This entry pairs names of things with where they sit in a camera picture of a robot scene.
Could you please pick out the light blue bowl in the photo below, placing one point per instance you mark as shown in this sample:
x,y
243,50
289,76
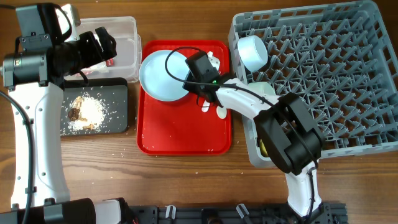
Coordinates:
x,y
252,52

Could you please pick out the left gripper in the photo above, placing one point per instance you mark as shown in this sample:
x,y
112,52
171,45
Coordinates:
x,y
94,55

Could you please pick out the light blue plate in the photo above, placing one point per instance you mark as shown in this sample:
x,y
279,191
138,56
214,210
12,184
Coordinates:
x,y
157,82

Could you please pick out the pink plastic fork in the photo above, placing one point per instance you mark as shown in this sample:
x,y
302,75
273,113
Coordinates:
x,y
205,106

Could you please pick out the grey dishwasher rack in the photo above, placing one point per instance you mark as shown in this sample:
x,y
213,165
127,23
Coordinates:
x,y
339,59

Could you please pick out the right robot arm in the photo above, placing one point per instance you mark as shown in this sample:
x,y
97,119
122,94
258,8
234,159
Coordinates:
x,y
290,135

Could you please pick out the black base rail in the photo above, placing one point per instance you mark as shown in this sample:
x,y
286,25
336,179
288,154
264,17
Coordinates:
x,y
267,214

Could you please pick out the red snack wrapper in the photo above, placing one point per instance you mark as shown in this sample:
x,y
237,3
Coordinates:
x,y
102,67

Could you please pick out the clear plastic bin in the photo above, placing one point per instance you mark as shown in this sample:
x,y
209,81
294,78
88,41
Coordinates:
x,y
128,45

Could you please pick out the green bowl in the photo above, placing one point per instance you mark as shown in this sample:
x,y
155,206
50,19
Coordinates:
x,y
261,88

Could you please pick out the food scraps and rice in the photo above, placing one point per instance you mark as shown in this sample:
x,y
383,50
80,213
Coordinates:
x,y
92,112

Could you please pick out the black plastic tray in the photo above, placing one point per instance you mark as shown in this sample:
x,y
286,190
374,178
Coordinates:
x,y
117,85

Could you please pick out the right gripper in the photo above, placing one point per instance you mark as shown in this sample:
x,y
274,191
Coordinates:
x,y
189,78

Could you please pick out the red serving tray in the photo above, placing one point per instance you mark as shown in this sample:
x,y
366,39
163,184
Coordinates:
x,y
181,128

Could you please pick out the yellow plastic cup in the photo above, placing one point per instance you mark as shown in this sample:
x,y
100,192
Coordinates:
x,y
262,148

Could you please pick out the white plastic spoon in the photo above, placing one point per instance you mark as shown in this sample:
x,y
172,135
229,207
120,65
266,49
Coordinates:
x,y
221,112

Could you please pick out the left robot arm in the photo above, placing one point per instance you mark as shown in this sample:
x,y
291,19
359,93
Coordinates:
x,y
34,81

